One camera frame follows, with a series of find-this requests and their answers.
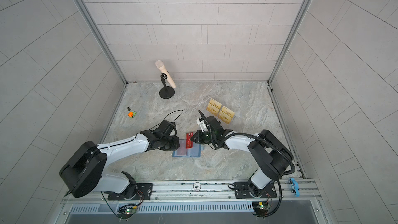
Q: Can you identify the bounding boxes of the green circuit board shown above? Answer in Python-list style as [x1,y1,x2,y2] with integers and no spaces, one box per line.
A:
[117,204,138,219]
[252,201,271,217]

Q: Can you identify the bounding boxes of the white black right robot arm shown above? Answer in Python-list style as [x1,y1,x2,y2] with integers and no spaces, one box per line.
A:
[191,115,295,198]

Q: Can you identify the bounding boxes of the clear acrylic card tray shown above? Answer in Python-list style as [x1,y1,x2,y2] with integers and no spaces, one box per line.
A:
[206,98,235,125]

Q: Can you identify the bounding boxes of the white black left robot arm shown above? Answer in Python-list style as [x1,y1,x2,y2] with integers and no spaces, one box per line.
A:
[59,120,179,200]

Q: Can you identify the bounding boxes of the aluminium mounting rail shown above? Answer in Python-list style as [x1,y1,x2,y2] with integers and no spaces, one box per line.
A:
[61,178,322,206]

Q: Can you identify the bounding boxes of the black microphone stand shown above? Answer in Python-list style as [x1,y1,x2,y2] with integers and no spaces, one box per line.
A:
[159,73,175,99]

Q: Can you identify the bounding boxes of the green orange toy truck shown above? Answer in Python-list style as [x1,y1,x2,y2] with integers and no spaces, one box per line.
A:
[128,111,137,118]

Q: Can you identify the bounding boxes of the cream microphone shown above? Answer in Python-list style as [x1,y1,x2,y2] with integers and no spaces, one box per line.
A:
[155,60,176,89]

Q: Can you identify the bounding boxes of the left green circuit board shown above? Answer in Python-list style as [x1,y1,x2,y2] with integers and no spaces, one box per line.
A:
[117,204,138,219]

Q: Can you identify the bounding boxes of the red vip card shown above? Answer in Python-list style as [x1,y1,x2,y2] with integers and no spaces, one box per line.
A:
[185,132,193,149]
[174,147,188,157]

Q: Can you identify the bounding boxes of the blue clip on rail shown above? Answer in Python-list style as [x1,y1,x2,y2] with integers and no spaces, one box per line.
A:
[289,178,300,197]

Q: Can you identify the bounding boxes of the right green circuit board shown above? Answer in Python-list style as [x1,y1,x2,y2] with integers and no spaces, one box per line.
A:
[252,201,271,217]

